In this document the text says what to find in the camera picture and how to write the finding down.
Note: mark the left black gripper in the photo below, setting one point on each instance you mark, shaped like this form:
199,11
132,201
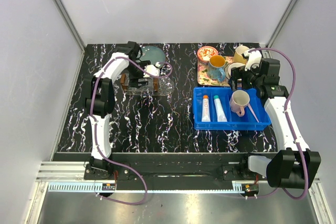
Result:
134,81

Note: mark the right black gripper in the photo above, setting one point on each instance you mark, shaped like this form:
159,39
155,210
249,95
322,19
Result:
239,73

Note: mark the pink ceramic mug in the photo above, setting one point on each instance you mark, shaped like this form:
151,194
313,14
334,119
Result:
238,101

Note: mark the clear acrylic tray wooden handles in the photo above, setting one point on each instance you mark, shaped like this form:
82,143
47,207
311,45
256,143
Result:
158,87

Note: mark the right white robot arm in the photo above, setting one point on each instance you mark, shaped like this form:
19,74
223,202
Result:
295,165

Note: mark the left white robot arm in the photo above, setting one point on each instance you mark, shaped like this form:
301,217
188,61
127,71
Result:
99,102

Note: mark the pink toothbrush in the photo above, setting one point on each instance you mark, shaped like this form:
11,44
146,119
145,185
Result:
253,113

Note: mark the floral serving tray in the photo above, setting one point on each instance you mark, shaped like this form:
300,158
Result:
204,80

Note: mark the teal cap toothpaste tube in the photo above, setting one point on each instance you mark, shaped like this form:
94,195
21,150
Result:
220,114

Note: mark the orange cap toothpaste tube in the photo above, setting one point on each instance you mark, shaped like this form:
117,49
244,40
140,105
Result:
205,109

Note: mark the white cream mug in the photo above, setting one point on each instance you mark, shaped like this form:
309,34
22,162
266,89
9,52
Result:
232,66

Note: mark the yellow mug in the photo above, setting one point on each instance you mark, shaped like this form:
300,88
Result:
238,55

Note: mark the blue mug orange interior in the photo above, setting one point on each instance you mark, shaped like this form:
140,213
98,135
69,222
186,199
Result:
215,70

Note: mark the teal ceramic plate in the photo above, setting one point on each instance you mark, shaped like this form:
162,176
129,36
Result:
152,54

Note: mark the blue plastic bin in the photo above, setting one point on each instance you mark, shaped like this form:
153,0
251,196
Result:
234,122

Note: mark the red patterned small bowl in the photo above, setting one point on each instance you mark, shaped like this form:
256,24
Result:
206,52

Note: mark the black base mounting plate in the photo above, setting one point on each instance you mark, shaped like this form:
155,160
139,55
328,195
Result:
174,171

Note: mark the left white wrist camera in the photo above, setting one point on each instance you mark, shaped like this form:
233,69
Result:
152,70

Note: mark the aluminium rail frame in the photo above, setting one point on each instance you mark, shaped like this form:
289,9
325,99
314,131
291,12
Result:
62,195

